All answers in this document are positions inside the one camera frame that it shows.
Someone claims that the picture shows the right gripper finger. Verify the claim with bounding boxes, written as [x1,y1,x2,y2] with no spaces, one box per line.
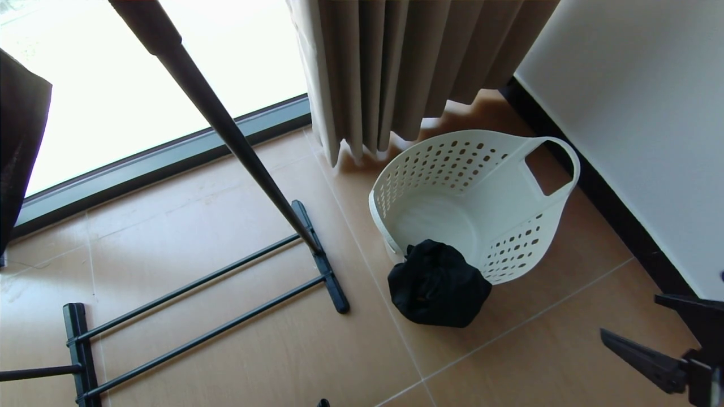
[655,293,724,347]
[601,329,689,395]

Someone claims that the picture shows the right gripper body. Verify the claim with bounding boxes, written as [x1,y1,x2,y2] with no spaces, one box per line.
[682,338,724,407]

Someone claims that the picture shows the black garment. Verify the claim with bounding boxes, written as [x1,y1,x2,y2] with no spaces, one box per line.
[387,239,493,328]

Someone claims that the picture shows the black shorts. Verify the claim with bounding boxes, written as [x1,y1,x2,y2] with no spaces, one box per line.
[0,48,53,258]

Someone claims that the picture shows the white laundry basket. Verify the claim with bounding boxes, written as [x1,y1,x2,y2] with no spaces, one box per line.
[369,129,581,285]

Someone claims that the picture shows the black clothes rack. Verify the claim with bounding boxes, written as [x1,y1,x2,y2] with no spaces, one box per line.
[0,0,350,407]

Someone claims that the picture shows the beige curtain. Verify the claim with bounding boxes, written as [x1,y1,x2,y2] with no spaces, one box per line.
[286,0,561,167]

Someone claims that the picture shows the window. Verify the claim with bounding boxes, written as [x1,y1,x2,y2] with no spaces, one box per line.
[0,0,312,241]

